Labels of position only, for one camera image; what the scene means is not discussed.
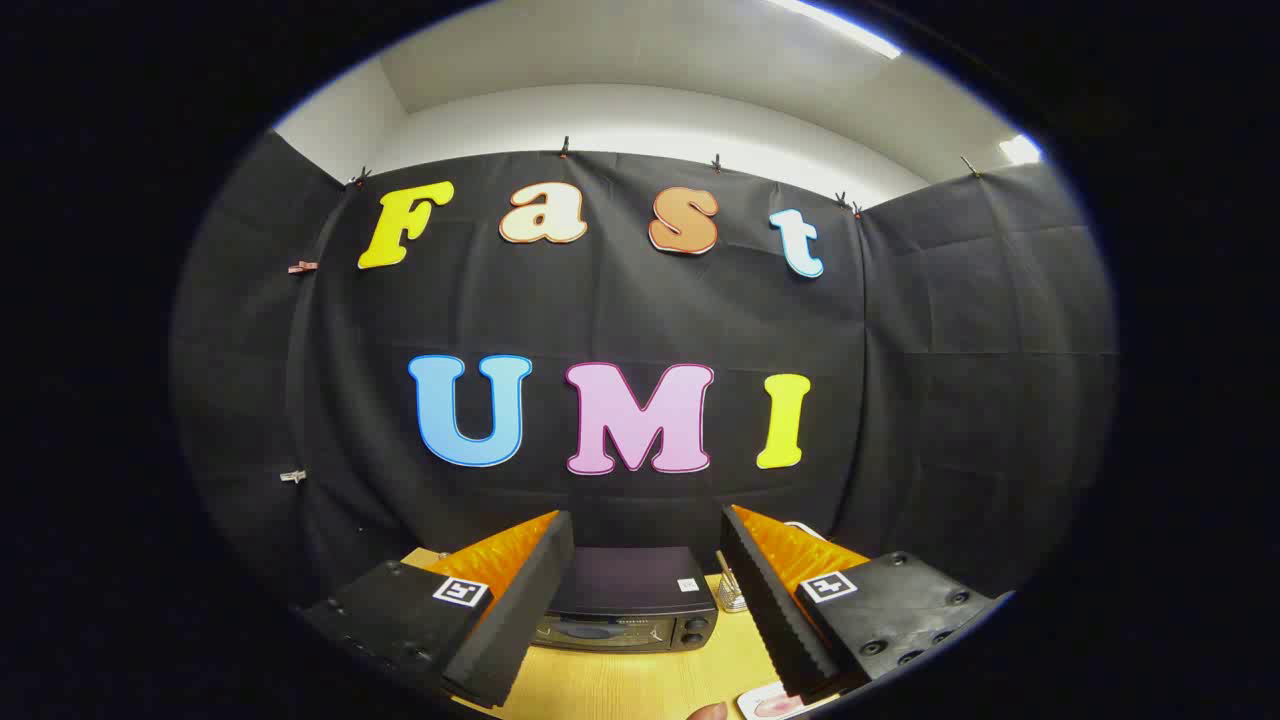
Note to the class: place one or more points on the black toaster oven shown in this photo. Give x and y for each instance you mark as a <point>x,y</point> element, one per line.
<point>625,600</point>

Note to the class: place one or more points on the white square plate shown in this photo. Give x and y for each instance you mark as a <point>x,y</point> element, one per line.
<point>760,708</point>

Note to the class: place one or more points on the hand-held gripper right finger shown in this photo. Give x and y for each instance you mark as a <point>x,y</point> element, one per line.
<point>775,610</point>

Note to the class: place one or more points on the row of black clips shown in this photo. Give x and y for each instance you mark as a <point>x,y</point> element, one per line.
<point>565,148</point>

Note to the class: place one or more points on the wooden stick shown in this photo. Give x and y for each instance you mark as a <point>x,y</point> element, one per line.
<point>722,562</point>

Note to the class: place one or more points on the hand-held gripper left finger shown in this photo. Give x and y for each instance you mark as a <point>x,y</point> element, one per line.
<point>520,610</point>

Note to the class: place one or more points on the pink round meat patty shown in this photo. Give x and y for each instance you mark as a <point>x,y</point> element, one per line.
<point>778,706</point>

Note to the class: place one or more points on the small ceiling light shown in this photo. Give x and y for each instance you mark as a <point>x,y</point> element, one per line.
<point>1020,149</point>

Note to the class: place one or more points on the long ceiling light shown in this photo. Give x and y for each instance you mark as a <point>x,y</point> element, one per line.
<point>840,24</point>

